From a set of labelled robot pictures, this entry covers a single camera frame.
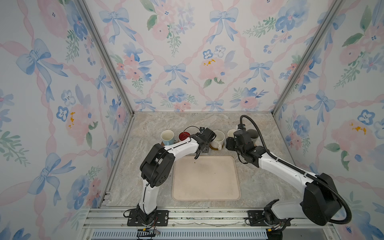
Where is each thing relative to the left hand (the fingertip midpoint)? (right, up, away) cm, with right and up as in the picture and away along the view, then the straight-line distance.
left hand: (203, 145), depth 95 cm
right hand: (+15, +5, -8) cm, 18 cm away
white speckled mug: (+8, +2, -2) cm, 9 cm away
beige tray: (+2, -18, -6) cm, 20 cm away
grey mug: (+32, +7, 0) cm, 33 cm away
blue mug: (-22, +5, -1) cm, 23 cm away
